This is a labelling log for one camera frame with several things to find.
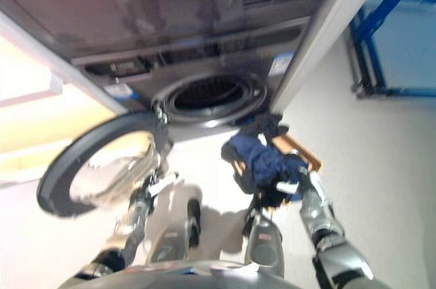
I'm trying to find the black garment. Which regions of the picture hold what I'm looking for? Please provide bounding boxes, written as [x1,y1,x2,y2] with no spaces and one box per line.
[250,112,290,140]

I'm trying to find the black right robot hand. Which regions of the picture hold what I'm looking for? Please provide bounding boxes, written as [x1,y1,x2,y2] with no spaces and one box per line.
[275,164,311,198]

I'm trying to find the white cabinet side panel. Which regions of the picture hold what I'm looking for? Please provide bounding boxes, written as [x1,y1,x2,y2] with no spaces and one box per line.
[270,0,384,115]

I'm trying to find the silver right robot leg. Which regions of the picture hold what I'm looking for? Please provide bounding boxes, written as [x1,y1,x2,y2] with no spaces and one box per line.
[242,207,285,278]

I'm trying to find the round glass washing machine door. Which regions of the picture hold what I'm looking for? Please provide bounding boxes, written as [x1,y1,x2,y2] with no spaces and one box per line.
[35,111,175,218]

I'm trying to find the navy blue clothes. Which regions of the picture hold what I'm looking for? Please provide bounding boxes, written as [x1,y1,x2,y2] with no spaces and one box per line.
[220,132,309,208]

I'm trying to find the silver robot leg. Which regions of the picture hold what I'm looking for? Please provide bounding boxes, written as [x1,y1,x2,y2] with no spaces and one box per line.
[242,207,285,278]
[145,198,202,264]

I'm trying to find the dark robot torso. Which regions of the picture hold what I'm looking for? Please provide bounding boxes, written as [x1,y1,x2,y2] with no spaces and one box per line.
[64,260,307,289]

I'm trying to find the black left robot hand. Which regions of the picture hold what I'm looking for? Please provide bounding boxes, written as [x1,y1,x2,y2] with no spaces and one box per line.
[145,170,180,198]

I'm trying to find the blue metal rack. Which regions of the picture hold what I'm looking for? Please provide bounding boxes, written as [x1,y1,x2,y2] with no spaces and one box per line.
[346,0,436,100]

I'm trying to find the silver left robot leg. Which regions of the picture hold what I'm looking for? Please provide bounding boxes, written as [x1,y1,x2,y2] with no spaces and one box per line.
[145,198,202,264]

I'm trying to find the wooden laundry basket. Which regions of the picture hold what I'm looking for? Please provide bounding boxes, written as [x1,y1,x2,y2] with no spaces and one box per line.
[230,132,323,198]

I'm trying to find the dark grey washing machine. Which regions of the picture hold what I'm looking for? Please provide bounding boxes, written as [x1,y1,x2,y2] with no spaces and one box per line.
[70,15,311,140]

